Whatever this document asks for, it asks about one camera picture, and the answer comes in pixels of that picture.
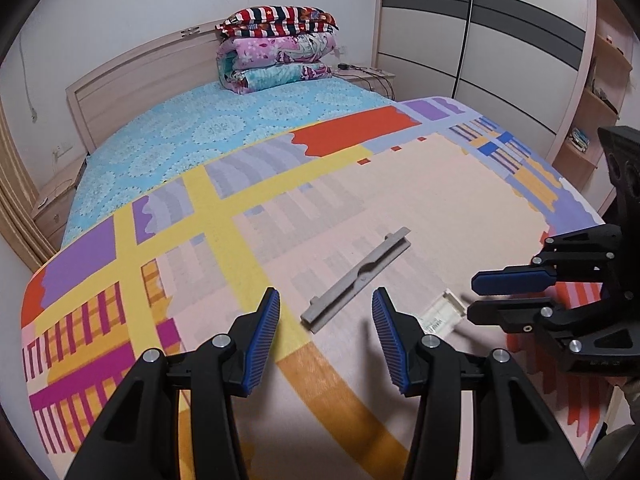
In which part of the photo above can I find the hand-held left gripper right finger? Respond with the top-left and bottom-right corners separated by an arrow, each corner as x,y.
371,287 -> 588,480

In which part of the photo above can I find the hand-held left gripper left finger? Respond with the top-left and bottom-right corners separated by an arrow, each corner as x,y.
75,287 -> 282,480

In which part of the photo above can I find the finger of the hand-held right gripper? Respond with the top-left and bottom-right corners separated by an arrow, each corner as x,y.
467,297 -> 640,377
471,225 -> 624,297

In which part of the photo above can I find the grey plastic bar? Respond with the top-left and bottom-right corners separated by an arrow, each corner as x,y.
300,226 -> 412,335

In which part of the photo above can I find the colourful patterned blanket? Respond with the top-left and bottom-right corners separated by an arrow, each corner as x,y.
20,96 -> 609,480

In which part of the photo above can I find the open wooden shelf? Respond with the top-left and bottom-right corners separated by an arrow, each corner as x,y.
549,0 -> 640,197

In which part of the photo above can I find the sliding door wardrobe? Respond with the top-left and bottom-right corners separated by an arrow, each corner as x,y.
375,0 -> 602,162

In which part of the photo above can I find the bed with blue sheet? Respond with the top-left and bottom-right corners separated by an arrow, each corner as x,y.
20,80 -> 609,480

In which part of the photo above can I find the wooden nightstand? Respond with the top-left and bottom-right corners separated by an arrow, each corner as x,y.
32,155 -> 89,242
332,65 -> 396,101

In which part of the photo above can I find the teal folded quilt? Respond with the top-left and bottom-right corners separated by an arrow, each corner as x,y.
217,60 -> 334,94

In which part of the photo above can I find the beige striped curtain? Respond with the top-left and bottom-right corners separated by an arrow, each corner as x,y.
0,115 -> 57,274

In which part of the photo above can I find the pink floral folded quilt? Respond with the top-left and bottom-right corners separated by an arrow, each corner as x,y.
216,30 -> 339,74

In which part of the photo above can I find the wooden headboard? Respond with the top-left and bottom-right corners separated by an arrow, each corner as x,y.
66,20 -> 224,154

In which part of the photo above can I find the striped folded blanket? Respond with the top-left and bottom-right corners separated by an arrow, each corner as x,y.
218,5 -> 340,40

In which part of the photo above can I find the black cable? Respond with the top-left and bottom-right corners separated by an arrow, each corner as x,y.
350,65 -> 396,99

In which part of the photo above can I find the wall cable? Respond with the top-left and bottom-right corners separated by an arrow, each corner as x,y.
17,35 -> 39,122

